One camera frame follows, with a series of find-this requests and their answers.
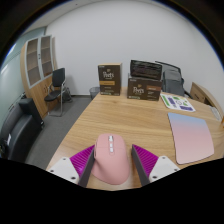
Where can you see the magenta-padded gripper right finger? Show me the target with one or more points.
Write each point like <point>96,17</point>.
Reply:
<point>148,161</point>

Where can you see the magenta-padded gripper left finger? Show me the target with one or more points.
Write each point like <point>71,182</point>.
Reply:
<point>80,162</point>

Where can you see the pink computer mouse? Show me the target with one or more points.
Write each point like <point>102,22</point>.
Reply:
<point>111,163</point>

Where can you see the pink and blue mouse pad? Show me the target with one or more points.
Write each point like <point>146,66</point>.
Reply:
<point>192,138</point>

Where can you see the white sticker sheet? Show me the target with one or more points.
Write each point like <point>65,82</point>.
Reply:
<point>176,102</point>

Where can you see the black leather sofa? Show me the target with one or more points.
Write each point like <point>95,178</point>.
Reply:
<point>20,130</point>

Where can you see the grey mesh waste bin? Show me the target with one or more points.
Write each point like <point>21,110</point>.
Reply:
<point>93,92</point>

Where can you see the wide brown cardboard box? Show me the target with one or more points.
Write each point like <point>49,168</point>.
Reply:
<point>144,90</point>

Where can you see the wooden glass-door shelf cabinet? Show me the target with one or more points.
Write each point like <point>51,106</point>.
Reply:
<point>37,95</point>

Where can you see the grey backpack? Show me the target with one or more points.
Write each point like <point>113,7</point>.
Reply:
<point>173,83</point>

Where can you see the round white disc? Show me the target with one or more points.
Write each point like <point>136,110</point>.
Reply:
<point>215,113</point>

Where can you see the wooden side cabinet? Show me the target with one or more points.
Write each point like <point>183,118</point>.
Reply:
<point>201,94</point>

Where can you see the tall brown cardboard box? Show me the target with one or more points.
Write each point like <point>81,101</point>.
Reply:
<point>109,80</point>

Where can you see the black visitor chair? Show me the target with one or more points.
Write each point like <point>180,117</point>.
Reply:
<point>58,77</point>

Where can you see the black cardboard box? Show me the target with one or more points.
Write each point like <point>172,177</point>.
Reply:
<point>146,69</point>

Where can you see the black mesh office chair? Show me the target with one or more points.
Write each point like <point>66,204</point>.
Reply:
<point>170,65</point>

